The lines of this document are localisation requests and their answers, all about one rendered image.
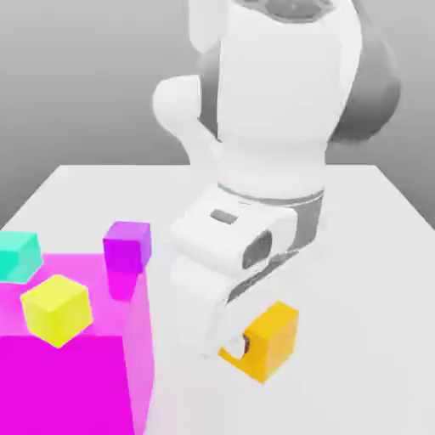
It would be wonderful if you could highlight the small purple cube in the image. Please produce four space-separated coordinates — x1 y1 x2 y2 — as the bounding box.
102 220 152 275

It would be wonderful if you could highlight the large magenta box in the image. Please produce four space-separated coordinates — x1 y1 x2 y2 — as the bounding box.
0 252 156 435

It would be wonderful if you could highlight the small orange cube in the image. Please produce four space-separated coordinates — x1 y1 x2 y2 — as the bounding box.
217 300 301 385

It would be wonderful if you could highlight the small yellow cube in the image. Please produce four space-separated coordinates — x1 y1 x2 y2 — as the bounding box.
20 274 93 350

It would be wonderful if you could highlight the small teal cube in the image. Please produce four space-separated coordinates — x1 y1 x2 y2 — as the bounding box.
0 231 44 285

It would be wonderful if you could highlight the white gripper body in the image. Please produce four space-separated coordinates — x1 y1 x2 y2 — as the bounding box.
168 250 301 359

